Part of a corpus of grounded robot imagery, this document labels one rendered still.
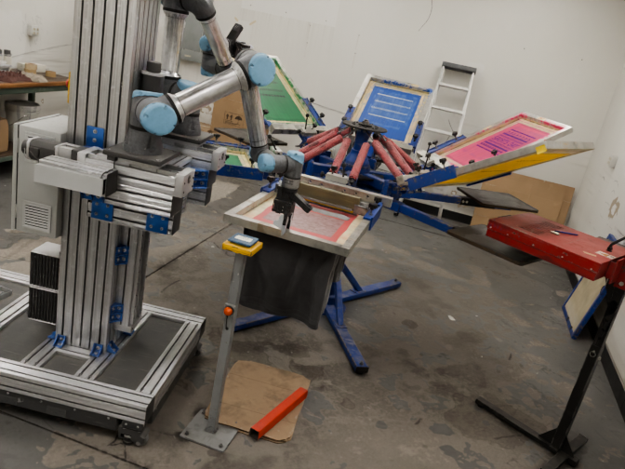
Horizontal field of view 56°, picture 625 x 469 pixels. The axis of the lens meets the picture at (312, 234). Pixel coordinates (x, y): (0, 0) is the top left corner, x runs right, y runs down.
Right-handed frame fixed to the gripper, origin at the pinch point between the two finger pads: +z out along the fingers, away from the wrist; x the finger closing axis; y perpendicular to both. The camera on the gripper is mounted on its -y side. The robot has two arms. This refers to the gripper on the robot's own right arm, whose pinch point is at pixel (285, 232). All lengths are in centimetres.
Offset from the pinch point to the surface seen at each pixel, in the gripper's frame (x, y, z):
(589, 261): -41, -131, -11
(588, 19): -471, -151, -150
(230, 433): 17, 3, 97
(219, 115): -425, 222, 35
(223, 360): 21, 11, 59
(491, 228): -66, -88, -8
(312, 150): -120, 26, -14
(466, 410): -68, -105, 98
